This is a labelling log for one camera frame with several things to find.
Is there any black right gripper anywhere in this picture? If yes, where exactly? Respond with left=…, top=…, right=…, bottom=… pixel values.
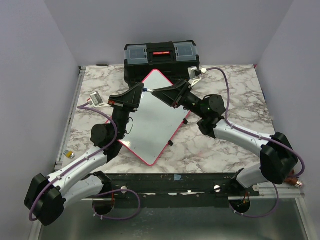
left=151, top=80, right=207, bottom=119

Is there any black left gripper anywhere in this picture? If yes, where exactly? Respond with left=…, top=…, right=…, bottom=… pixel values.
left=108, top=83, right=144, bottom=141

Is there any blue white marker pen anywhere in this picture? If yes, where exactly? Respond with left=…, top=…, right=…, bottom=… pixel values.
left=142, top=87, right=153, bottom=93

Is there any pink-framed whiteboard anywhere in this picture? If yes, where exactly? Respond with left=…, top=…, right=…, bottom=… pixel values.
left=106, top=68, right=191, bottom=167

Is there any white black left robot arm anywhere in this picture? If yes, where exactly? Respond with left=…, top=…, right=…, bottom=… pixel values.
left=24, top=83, right=146, bottom=226

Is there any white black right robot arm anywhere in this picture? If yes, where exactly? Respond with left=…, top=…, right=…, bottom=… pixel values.
left=151, top=81, right=298, bottom=196

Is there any black plastic toolbox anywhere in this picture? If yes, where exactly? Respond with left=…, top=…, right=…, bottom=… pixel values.
left=124, top=40, right=200, bottom=87

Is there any yellow grey small connector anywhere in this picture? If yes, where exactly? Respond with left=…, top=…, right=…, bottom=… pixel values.
left=63, top=149, right=75, bottom=159

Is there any copper brass fitting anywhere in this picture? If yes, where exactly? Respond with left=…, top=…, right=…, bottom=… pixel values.
left=284, top=175, right=303, bottom=188

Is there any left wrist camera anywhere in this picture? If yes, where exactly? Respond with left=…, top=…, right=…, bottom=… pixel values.
left=87, top=91, right=104, bottom=108

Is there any black mounting rail base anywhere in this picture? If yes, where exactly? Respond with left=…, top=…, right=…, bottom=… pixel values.
left=93, top=171, right=259, bottom=209

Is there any aluminium frame rail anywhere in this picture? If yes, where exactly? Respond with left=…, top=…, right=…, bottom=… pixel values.
left=54, top=66, right=87, bottom=171

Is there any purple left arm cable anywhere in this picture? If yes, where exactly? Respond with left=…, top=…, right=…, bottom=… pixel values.
left=28, top=103, right=120, bottom=222

